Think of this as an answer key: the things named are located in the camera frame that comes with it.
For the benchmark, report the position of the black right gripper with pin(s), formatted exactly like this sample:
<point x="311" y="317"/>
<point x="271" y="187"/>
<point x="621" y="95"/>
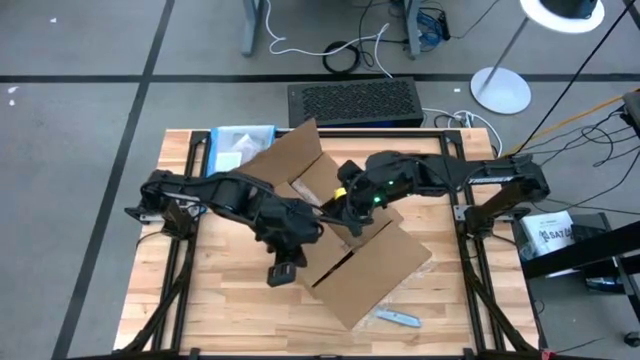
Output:
<point x="385" y="182"/>

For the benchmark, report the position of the black power strip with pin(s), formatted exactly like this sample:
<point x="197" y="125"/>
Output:
<point x="443" y="25"/>

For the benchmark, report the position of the grey mounting plate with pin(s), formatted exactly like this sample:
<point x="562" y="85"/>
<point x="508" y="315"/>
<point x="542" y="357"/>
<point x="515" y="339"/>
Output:
<point x="145" y="216"/>
<point x="460" y="212"/>

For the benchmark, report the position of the grey metal bar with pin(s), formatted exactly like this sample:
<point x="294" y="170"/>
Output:
<point x="398" y="317"/>

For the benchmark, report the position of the red clamp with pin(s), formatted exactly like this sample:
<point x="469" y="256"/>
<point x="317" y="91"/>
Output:
<point x="549" y="355"/>

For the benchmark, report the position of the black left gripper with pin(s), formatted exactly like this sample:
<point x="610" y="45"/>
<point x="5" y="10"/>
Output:
<point x="287" y="222"/>

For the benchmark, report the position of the black tower on white base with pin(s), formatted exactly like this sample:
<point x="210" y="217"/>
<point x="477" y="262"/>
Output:
<point x="570" y="7"/>

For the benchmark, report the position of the black cart frame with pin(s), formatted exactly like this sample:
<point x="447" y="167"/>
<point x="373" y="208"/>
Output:
<point x="600" y="245"/>

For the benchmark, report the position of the white printed box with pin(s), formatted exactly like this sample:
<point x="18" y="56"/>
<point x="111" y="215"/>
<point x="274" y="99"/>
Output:
<point x="550" y="232"/>

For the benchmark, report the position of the white power strip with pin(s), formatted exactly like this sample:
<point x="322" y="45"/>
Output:
<point x="468" y="120"/>

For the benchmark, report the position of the grey desk leg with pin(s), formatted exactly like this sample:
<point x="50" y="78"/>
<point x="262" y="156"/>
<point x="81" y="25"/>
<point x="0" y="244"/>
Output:
<point x="412" y="35"/>
<point x="252" y="30"/>

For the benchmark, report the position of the black perforated computer tower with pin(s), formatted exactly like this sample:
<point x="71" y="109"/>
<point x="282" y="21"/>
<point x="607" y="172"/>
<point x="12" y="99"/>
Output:
<point x="355" y="102"/>

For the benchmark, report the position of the small yellow tag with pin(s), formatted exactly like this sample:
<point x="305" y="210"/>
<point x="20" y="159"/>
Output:
<point x="340" y="192"/>

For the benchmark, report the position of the black caster wheel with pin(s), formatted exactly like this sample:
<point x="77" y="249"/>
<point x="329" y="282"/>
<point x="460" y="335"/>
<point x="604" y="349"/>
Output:
<point x="632" y="340"/>

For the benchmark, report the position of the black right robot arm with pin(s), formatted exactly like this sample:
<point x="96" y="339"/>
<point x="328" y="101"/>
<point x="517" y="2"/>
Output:
<point x="490" y="182"/>

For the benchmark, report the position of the mesh pouch with blue trim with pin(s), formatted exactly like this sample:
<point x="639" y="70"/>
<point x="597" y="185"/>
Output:
<point x="225" y="142"/>

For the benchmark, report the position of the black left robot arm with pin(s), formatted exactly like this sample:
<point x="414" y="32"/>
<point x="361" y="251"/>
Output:
<point x="215" y="192"/>

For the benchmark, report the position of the white round-base pole stand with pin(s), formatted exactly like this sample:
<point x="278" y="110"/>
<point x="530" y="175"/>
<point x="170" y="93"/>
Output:
<point x="500" y="91"/>

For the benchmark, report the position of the grey device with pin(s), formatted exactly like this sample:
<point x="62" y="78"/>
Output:
<point x="632" y="112"/>

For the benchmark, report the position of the brown cardboard box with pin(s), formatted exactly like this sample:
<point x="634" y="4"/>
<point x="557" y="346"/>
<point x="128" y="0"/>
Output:
<point x="370" y="275"/>

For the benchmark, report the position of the black metal table frame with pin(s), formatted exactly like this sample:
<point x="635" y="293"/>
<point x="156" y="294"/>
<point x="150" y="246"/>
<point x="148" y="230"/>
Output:
<point x="425" y="134"/>

